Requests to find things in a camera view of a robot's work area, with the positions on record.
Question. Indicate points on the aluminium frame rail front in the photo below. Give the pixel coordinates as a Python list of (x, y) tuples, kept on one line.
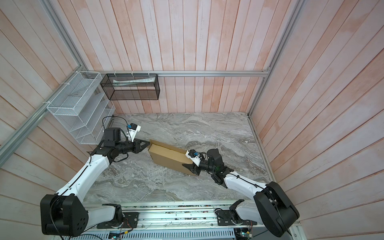
[(176, 215)]

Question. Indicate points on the brown cardboard box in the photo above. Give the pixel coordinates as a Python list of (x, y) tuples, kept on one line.
[(170, 157)]

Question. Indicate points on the black wire mesh basket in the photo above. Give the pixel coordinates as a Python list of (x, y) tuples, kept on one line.
[(130, 93)]

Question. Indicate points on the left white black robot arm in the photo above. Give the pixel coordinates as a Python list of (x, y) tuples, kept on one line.
[(63, 213)]

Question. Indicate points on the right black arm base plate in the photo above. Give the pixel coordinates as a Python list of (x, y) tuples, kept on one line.
[(230, 218)]

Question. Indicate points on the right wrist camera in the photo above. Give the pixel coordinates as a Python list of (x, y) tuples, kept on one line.
[(195, 156)]

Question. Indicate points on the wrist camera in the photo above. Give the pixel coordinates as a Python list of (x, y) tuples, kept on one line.
[(132, 130), (195, 156)]

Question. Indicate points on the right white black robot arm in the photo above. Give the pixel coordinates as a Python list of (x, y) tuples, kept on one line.
[(267, 203)]

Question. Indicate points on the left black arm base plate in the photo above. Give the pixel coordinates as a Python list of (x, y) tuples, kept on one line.
[(130, 221)]

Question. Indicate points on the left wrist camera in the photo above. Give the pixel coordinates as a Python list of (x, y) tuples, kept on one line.
[(132, 130)]

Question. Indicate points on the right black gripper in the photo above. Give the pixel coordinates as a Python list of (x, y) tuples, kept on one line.
[(193, 168)]

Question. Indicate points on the white wire mesh shelf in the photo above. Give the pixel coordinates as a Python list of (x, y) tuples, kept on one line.
[(82, 108)]

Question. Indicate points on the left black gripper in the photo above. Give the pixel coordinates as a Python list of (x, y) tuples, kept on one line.
[(138, 146)]

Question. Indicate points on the white paper in basket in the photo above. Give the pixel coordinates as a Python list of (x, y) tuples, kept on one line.
[(134, 82)]

